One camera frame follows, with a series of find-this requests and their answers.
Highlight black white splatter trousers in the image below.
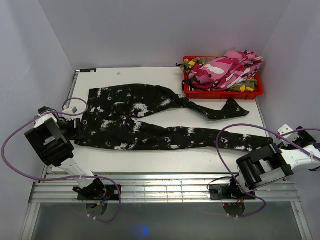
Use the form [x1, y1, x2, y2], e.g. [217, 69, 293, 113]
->
[73, 83, 273, 152]

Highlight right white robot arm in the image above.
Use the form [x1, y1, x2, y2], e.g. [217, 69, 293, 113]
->
[225, 124, 320, 199]

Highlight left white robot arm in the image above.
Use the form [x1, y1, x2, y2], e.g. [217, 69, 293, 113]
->
[24, 106, 107, 200]

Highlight pink camouflage trousers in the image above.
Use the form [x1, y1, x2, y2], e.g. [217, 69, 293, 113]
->
[185, 50, 264, 92]

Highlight small blue label sticker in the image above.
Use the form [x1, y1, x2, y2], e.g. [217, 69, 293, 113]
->
[79, 68, 97, 73]

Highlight red plastic bin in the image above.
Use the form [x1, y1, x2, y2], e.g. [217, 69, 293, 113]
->
[181, 55, 265, 100]

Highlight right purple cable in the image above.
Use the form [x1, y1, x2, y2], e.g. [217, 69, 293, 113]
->
[201, 123, 320, 219]

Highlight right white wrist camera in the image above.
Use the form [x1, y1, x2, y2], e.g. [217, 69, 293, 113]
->
[277, 124, 295, 137]

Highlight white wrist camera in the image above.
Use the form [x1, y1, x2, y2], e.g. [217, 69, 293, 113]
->
[62, 106, 78, 116]
[277, 124, 295, 137]

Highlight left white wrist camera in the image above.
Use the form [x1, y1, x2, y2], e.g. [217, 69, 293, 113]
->
[62, 106, 78, 116]

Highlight aluminium rail frame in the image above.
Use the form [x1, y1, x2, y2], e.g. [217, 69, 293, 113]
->
[19, 69, 313, 240]

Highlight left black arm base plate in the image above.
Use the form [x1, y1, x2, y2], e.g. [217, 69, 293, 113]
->
[76, 184, 122, 201]

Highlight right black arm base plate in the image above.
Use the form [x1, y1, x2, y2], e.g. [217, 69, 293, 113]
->
[209, 184, 256, 200]

